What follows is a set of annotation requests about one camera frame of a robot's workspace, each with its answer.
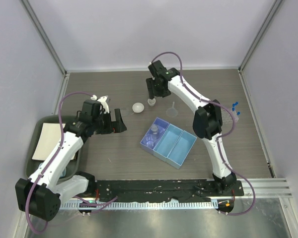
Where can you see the clear plastic funnel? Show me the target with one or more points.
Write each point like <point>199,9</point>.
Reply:
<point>172,112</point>

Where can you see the clear test tube rack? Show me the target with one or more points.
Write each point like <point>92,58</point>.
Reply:
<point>226,117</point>

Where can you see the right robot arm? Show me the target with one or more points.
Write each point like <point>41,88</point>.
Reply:
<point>207,121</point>

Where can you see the white paper sheet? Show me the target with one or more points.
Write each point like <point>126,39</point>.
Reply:
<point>50,137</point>

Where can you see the small glass beaker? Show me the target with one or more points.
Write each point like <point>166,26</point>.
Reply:
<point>150,140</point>

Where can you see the aluminium rail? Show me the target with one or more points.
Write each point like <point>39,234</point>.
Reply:
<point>272,187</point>

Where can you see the white evaporating dish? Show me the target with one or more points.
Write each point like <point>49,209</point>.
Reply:
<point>138,107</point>

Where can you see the white slotted cable duct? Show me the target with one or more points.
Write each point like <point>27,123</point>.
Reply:
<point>171,205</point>

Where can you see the dark green tray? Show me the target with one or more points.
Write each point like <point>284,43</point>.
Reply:
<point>31,165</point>

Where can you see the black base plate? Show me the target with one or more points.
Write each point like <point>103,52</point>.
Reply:
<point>158,191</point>

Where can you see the white ceramic crucible cup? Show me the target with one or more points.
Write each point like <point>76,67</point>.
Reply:
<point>151,102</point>

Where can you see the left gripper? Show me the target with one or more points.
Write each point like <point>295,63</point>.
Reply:
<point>111,129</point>

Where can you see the blue compartment organizer tray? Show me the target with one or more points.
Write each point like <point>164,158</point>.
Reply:
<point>173,145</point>

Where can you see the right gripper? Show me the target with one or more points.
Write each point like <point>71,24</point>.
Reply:
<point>152,92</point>

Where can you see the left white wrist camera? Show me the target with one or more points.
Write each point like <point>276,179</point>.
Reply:
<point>104,100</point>

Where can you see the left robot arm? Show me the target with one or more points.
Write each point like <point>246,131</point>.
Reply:
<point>41,195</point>

